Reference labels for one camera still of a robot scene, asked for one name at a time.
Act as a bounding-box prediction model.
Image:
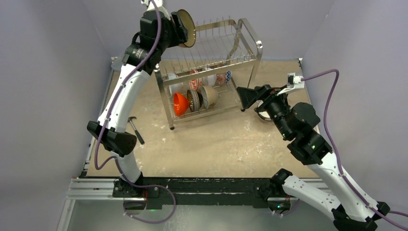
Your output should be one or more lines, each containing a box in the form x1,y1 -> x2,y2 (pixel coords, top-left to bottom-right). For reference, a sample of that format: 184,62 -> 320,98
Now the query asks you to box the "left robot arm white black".
87,10 -> 195,197

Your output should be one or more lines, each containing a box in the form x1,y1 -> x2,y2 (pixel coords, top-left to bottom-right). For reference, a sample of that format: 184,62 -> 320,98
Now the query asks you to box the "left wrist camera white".
140,0 -> 170,18

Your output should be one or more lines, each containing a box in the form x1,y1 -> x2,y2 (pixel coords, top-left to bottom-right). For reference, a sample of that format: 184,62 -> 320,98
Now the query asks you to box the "white bowl teal outside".
257,111 -> 272,122

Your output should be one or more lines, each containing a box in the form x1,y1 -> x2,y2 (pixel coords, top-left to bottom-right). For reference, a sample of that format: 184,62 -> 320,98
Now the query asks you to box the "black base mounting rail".
67,176 -> 339,210

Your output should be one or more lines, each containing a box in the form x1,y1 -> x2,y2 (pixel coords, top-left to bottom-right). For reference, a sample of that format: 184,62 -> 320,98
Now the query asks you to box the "white bowl brown outside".
200,86 -> 218,109

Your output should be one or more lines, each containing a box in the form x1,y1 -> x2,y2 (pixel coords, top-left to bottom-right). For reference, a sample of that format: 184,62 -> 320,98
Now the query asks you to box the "beige bowl brown rim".
177,9 -> 196,48

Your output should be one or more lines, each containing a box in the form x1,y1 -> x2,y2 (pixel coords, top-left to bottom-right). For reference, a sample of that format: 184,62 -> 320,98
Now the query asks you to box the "stainless steel dish rack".
154,18 -> 263,130

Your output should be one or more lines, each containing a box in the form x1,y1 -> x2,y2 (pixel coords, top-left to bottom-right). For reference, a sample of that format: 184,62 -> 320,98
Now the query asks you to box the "beige bowl dark patterned outside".
187,90 -> 203,112

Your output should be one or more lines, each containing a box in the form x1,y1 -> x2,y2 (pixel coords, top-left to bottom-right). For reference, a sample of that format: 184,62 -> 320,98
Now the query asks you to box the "black hammer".
128,116 -> 145,145

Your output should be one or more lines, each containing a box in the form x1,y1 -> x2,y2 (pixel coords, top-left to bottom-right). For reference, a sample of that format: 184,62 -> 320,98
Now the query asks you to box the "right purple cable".
271,69 -> 408,231

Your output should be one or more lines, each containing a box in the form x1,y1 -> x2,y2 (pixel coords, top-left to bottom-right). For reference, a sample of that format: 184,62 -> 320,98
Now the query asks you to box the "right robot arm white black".
237,85 -> 390,231

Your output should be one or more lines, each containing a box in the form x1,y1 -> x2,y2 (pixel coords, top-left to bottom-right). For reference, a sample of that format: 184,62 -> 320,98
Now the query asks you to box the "orange white floral bowl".
189,77 -> 204,90

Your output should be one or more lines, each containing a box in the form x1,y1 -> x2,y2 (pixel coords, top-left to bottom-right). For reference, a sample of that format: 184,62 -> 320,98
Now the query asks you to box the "orange diamond pattern bowl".
216,71 -> 232,86

